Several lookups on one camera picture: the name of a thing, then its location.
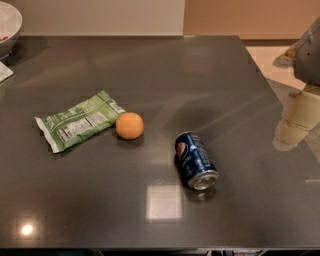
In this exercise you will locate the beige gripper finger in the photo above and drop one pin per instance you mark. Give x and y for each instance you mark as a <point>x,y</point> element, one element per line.
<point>300,114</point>

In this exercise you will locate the blue pepsi can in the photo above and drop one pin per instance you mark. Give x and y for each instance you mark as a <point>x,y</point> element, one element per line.
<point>197,166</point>

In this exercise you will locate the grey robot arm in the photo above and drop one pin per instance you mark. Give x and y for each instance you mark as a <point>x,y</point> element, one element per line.
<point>306,61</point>

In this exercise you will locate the orange fruit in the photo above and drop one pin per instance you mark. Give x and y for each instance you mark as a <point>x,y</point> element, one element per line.
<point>129,126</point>

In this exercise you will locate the green snack bag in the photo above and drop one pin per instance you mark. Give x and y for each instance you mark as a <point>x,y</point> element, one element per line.
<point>80,122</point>

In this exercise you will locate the white paper packet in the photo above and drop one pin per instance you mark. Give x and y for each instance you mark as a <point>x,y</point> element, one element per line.
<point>5,72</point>

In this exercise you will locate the white bowl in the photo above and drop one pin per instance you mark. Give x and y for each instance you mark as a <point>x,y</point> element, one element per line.
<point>10,25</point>

